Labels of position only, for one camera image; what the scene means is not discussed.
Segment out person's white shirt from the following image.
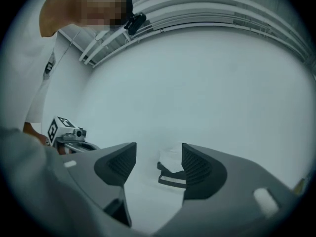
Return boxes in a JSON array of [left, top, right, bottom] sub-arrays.
[[0, 0, 84, 124]]

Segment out person's left forearm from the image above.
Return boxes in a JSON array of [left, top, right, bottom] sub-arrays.
[[23, 121, 50, 147]]

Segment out black metal wall shelf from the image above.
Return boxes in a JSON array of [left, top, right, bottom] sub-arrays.
[[157, 161, 188, 189]]

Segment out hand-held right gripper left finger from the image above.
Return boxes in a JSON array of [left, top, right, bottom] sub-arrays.
[[61, 142, 138, 228]]

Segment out black head camera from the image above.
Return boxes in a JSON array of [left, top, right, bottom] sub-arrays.
[[123, 11, 148, 36]]

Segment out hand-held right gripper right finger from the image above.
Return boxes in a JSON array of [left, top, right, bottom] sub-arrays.
[[152, 143, 301, 237]]

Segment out white ceiling pipes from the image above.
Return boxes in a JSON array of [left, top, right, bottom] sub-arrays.
[[79, 0, 316, 70]]

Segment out white toilet paper roll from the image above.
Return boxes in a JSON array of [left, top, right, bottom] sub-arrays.
[[158, 143, 185, 173]]

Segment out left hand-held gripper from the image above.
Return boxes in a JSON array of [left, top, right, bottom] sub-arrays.
[[46, 116, 101, 156]]

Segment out person's head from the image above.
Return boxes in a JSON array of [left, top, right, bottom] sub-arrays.
[[39, 0, 134, 38]]

